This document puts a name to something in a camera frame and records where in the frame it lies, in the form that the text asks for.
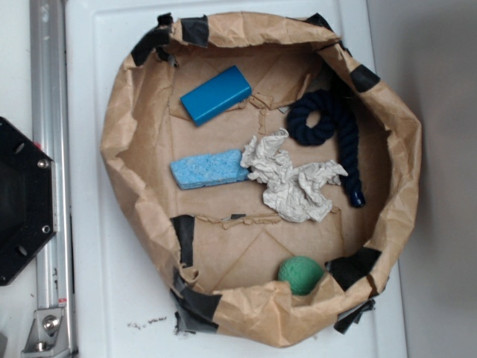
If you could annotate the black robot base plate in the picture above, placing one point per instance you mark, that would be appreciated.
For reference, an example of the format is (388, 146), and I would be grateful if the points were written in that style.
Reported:
(27, 206)

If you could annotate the green foam ball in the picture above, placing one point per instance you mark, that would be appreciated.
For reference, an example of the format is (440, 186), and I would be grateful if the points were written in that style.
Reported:
(301, 273)

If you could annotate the white tray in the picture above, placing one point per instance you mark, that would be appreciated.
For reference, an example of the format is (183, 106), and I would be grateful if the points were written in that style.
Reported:
(123, 308)

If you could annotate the aluminium extrusion rail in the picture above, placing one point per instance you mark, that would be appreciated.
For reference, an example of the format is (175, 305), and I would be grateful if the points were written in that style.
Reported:
(55, 274)

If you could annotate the crumpled white paper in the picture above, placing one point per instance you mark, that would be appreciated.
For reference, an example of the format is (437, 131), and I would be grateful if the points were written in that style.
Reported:
(293, 192)

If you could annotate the blue rectangular block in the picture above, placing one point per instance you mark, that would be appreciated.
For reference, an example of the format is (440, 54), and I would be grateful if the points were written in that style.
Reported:
(216, 95)

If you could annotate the metal corner bracket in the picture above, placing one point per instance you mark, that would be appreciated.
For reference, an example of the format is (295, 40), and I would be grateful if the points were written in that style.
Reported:
(48, 336)

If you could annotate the brown paper bag tray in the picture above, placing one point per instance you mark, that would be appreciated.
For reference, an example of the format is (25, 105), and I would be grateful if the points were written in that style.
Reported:
(219, 249)

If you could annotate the light blue sponge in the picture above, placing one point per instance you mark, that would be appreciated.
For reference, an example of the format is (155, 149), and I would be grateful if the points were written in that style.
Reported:
(209, 170)

